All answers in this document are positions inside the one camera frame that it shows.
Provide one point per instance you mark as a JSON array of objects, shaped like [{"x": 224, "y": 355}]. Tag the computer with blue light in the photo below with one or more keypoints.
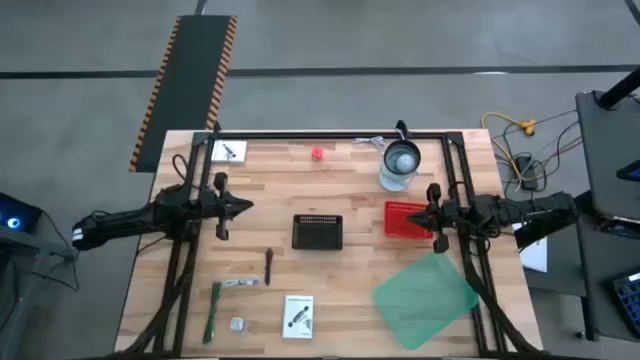
[{"x": 20, "y": 215}]

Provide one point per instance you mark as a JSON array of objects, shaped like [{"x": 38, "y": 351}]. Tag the black power brick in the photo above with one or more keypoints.
[{"x": 526, "y": 170}]

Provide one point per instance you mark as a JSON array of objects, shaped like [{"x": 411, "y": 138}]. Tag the black aluminium frame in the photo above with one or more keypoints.
[{"x": 325, "y": 135}]

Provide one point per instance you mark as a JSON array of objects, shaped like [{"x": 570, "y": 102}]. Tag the black plastic basket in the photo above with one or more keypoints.
[{"x": 317, "y": 235}]

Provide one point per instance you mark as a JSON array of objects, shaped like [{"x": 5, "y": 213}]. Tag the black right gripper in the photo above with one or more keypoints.
[{"x": 439, "y": 215}]

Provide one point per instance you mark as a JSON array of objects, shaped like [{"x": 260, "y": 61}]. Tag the black hazard-striped floor mat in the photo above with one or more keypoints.
[{"x": 190, "y": 75}]

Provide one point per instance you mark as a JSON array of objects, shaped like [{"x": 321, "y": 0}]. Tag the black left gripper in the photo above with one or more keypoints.
[{"x": 222, "y": 205}]

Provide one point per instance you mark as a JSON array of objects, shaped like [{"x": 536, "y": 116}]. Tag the black device blue screen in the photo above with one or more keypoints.
[{"x": 631, "y": 172}]

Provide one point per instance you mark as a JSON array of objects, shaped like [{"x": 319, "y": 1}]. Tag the black pole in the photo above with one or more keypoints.
[{"x": 620, "y": 89}]

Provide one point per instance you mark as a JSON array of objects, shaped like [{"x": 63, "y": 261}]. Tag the grey metal stand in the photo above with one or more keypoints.
[{"x": 30, "y": 245}]

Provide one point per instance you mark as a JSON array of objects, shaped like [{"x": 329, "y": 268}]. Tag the keyboard with blue keys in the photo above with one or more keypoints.
[{"x": 629, "y": 300}]

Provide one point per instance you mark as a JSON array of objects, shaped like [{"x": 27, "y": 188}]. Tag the white paper sheet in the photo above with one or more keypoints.
[{"x": 535, "y": 255}]

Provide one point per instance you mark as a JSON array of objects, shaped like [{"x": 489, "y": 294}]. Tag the green translucent plastic bin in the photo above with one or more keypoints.
[{"x": 425, "y": 300}]

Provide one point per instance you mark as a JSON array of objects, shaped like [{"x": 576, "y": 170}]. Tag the red plastic basket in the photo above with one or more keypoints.
[{"x": 397, "y": 220}]

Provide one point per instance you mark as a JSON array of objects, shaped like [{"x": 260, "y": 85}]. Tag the white cylindrical lamp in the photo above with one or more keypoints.
[{"x": 400, "y": 162}]

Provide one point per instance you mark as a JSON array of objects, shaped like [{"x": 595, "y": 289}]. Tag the small red block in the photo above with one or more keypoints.
[{"x": 318, "y": 153}]

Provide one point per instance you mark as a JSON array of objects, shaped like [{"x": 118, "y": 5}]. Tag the dark grey low table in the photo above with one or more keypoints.
[{"x": 565, "y": 270}]

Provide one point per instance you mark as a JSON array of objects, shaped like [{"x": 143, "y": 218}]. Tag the small white product box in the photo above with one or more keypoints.
[{"x": 229, "y": 151}]

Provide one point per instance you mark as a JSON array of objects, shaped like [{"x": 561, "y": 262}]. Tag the white card bottom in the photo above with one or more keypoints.
[{"x": 297, "y": 317}]

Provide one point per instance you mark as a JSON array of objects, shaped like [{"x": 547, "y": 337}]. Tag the small charger plug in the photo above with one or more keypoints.
[{"x": 238, "y": 324}]

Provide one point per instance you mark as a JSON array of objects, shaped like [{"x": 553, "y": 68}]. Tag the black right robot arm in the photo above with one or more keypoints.
[{"x": 540, "y": 207}]

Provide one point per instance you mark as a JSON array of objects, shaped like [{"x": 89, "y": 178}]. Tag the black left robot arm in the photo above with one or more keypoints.
[{"x": 125, "y": 220}]

